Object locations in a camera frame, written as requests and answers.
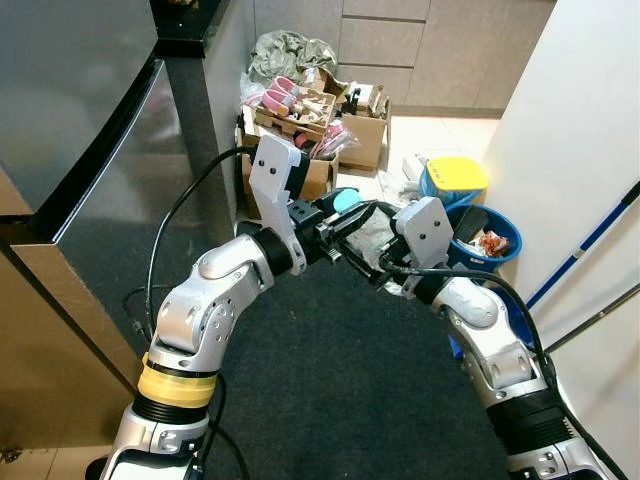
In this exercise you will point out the grey green crumpled cloth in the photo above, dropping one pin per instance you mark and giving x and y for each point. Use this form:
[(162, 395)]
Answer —
[(290, 55)]

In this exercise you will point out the dark blue bucket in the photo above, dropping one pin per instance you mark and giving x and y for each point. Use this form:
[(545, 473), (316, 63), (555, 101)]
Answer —
[(495, 245)]

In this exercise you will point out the blue bin yellow lid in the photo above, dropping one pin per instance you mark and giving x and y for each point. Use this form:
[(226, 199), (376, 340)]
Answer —
[(455, 180)]

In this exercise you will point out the black topped kitchen counter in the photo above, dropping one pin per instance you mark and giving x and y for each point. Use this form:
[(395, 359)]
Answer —
[(195, 30)]

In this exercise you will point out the large printed cardboard box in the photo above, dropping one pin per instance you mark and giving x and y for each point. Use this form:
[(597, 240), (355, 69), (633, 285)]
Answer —
[(320, 178)]

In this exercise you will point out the clear water bottle teal cap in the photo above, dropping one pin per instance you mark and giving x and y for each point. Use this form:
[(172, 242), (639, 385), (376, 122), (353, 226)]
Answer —
[(347, 199)]

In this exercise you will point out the grey kitchen cabinets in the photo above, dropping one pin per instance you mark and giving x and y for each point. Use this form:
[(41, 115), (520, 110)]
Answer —
[(450, 50)]

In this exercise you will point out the dark blue carpet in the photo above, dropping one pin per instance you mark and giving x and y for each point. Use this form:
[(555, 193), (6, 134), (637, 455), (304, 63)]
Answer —
[(330, 400)]

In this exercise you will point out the steel grey fridge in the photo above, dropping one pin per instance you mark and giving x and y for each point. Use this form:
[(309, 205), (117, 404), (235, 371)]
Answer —
[(80, 120)]

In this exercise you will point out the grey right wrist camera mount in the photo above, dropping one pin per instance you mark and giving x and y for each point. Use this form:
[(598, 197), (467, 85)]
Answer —
[(425, 232)]

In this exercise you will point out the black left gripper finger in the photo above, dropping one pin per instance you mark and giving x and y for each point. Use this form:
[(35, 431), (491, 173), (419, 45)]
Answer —
[(365, 222)]

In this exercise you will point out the cardboard tray of clutter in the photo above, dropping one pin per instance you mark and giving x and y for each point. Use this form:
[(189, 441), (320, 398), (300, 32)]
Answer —
[(295, 105)]

